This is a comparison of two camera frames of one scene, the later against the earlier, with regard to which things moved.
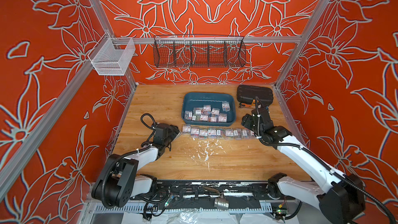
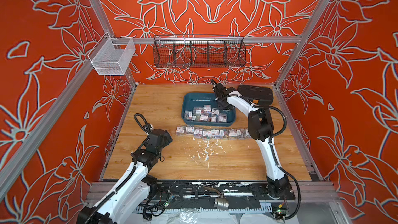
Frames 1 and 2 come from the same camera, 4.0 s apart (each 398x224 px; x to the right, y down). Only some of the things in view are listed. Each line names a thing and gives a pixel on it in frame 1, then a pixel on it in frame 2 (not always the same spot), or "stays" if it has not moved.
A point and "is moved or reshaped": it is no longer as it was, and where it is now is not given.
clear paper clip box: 212,133 is moved or reshaped
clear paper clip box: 186,129 is moved or reshaped
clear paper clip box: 195,131 is moved or reshaped
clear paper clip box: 203,133 is moved or reshaped
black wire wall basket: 195,51 stays
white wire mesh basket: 111,56 stays
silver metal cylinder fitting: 221,204 stays
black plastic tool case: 246,93 stays
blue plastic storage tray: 209,109 stays
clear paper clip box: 220,133 is moved or reshaped
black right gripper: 249,120 -> 222,105
